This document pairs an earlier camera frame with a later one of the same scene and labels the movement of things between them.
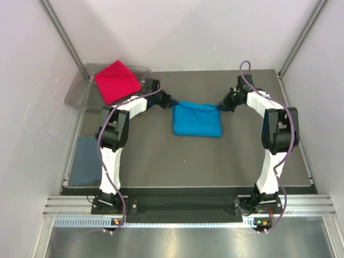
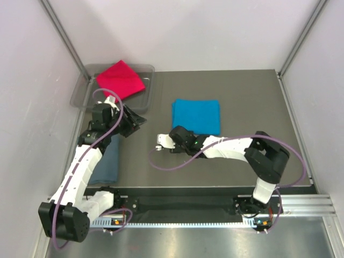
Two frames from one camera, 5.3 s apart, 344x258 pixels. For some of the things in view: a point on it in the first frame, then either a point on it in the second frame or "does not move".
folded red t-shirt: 116,81 does not move
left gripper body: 161,98 to 125,127
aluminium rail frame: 292,205 does not move
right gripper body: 230,101 to 179,149
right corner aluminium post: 303,36 does not move
